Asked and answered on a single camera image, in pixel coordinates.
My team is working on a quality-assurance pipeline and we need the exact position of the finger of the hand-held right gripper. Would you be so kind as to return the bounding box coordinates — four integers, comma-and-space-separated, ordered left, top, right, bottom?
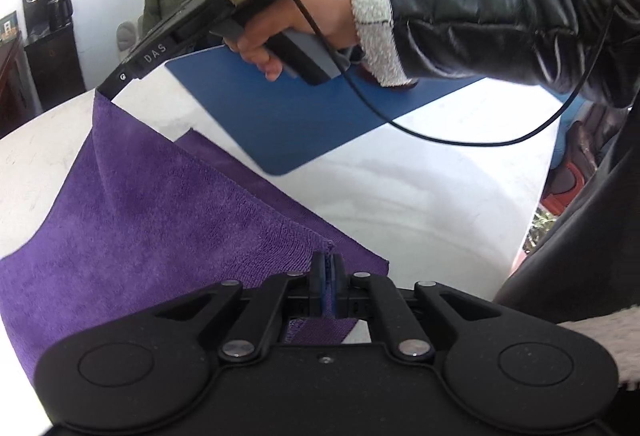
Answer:
96, 33, 195, 99

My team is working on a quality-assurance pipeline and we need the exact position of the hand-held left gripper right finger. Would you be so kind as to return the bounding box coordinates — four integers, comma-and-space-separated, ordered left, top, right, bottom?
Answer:
327, 253, 503, 362

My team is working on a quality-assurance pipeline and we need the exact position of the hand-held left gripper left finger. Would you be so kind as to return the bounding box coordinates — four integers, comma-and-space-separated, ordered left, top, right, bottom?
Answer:
150, 252, 328, 364

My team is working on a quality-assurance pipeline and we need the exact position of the purple towel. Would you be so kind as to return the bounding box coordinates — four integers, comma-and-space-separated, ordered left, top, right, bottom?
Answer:
0, 93, 391, 382

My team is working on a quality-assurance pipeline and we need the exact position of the person's right forearm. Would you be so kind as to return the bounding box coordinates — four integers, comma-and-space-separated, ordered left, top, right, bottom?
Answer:
350, 0, 640, 109

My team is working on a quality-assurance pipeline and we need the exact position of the person's left forearm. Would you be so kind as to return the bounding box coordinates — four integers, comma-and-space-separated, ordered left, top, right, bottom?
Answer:
556, 308, 640, 392

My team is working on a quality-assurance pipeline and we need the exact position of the person's right hand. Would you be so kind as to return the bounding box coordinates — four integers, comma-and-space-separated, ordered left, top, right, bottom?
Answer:
225, 0, 358, 81

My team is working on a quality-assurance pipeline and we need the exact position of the black water dispenser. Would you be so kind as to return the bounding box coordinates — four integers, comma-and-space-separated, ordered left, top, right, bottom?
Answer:
21, 0, 86, 96

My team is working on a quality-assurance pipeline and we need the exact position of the black electric kettle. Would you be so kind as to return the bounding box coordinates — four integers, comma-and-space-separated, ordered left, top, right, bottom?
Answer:
47, 0, 73, 31

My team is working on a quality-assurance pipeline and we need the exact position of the dark wooden office desk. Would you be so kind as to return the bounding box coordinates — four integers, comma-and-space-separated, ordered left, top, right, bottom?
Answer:
0, 33, 41, 139

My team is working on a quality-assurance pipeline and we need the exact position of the blue table mat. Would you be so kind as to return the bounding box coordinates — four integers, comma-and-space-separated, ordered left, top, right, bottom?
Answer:
165, 43, 488, 175

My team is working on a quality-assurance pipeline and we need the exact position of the person's black jacket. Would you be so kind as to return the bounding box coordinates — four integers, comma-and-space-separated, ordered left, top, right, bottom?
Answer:
492, 66, 640, 327

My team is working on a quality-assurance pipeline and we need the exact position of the black cable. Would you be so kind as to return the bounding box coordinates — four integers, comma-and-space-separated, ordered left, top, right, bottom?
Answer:
267, 0, 632, 147

